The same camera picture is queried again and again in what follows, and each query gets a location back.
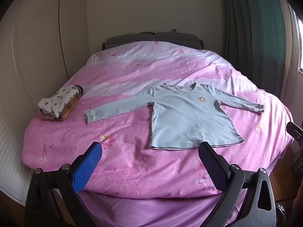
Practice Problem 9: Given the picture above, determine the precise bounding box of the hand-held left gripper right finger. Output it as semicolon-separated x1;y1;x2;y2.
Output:
198;141;277;227

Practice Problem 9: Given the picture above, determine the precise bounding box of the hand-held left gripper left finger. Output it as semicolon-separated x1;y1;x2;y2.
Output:
25;141;103;227

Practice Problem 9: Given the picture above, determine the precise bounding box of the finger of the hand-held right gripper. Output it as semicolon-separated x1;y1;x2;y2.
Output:
286;121;303;145

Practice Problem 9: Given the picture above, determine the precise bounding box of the light blue long-sleeved shirt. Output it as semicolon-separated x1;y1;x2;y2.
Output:
83;82;265;150

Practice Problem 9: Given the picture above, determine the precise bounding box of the folded clothes pile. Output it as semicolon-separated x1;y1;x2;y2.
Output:
40;86;84;123

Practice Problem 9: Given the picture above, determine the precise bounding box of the pink floral blanket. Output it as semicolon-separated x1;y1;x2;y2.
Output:
21;41;294;199

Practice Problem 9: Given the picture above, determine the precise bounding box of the white printed folded garment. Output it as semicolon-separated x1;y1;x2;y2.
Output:
37;85;81;119

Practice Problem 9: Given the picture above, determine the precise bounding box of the green curtain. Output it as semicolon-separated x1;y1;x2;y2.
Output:
219;0;289;98

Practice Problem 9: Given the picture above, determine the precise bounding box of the white wardrobe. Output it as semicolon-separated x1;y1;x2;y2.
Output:
0;0;91;207

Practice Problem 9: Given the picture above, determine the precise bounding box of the grey padded headboard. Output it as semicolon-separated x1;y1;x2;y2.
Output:
102;32;204;51

